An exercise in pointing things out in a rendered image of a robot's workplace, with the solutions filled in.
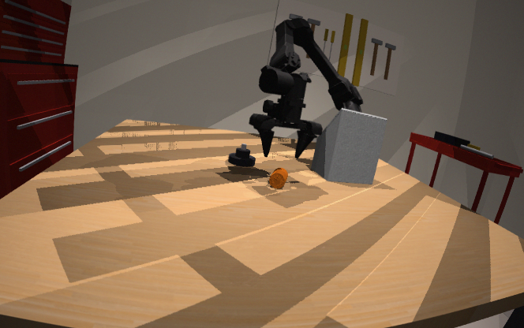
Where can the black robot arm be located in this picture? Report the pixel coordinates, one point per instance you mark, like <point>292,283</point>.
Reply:
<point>278,78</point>

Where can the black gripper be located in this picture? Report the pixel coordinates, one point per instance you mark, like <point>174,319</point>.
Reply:
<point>290,112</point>

